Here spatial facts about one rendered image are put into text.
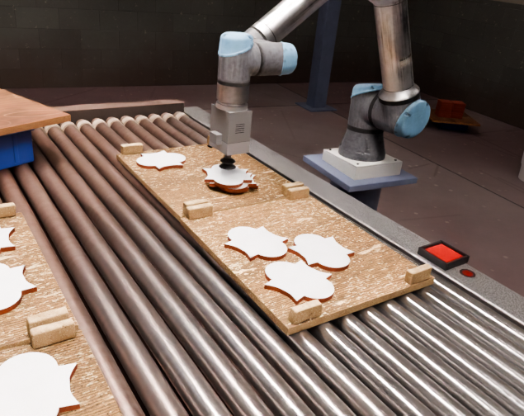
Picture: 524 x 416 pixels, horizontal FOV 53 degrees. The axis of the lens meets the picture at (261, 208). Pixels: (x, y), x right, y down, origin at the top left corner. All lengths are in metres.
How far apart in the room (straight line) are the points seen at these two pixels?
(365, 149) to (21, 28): 4.71
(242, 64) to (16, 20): 4.83
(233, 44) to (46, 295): 0.64
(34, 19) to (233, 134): 4.82
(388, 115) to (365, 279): 0.67
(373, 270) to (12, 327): 0.63
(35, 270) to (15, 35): 5.04
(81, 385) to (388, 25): 1.12
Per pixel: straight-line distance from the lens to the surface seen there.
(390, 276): 1.03
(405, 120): 1.52
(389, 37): 1.47
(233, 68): 1.20
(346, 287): 0.97
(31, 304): 0.91
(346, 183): 1.59
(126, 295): 0.94
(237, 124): 1.22
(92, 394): 0.74
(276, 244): 1.05
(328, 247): 1.07
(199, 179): 1.34
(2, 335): 0.86
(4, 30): 5.93
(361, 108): 1.64
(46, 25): 5.95
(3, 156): 1.45
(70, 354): 0.80
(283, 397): 0.77
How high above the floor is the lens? 1.46
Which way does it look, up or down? 26 degrees down
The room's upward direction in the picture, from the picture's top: 6 degrees clockwise
